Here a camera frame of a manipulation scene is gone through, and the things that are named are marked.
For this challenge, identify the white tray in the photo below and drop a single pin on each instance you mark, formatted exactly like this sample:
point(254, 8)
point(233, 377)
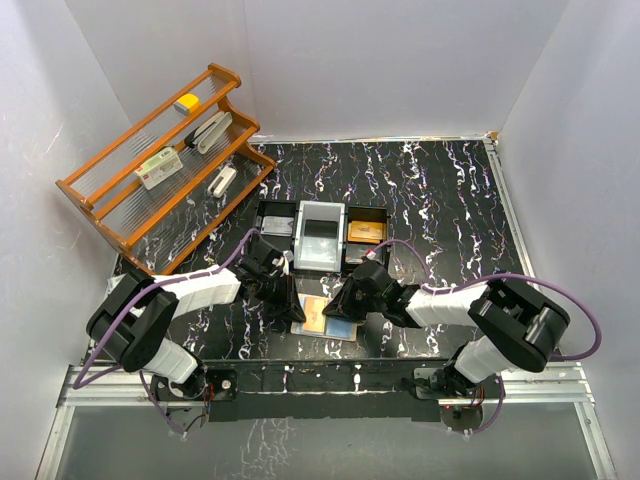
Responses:
point(319, 236)

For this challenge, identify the yellow white tape measure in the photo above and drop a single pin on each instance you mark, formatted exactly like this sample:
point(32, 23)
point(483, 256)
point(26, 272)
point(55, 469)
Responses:
point(187, 103)

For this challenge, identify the black right tray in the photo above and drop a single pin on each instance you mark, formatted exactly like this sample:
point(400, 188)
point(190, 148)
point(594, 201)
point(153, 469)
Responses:
point(368, 213)

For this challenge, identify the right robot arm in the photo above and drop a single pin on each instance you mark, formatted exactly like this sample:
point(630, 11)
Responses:
point(520, 327)

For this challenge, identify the white black stapler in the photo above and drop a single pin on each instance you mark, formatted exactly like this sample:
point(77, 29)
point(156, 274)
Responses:
point(204, 137)

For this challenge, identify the aluminium frame rail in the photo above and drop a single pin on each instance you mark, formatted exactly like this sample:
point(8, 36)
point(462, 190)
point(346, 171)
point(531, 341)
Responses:
point(336, 420)

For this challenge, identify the white staples box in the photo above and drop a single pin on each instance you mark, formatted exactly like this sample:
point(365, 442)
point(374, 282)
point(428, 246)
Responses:
point(159, 167)

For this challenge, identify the small white stapler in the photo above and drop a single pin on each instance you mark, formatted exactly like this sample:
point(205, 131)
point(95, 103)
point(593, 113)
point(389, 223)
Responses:
point(222, 181)

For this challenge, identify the silver card in left tray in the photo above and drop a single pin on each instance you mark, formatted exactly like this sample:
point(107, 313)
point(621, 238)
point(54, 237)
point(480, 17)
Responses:
point(277, 226)

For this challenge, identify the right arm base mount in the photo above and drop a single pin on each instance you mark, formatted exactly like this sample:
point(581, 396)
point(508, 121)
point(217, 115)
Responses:
point(444, 383)

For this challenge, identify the beige leather card holder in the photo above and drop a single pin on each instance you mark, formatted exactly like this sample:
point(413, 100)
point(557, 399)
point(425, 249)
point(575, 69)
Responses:
point(337, 328)

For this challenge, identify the grey card in right tray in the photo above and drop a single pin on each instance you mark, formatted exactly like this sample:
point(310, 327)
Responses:
point(355, 253)

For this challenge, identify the black left tray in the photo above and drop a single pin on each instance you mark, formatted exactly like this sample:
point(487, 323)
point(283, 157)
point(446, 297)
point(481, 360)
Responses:
point(276, 208)

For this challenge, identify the white printed paper sheet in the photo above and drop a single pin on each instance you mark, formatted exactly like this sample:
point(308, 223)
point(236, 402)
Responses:
point(112, 283)

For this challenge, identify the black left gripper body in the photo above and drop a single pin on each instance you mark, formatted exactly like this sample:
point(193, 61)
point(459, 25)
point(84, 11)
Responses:
point(274, 292)

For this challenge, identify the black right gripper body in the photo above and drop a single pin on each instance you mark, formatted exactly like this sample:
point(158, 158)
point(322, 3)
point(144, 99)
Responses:
point(363, 303)

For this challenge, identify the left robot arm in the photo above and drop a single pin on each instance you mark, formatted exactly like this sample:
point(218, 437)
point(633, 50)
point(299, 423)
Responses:
point(131, 325)

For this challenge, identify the black tray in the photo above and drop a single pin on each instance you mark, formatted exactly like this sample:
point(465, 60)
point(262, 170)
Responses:
point(368, 213)
point(276, 208)

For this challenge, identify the orange wooden shelf rack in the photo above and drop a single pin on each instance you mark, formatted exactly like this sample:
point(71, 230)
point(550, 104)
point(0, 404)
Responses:
point(162, 187)

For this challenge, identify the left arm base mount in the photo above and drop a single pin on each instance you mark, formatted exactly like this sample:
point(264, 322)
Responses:
point(205, 385)

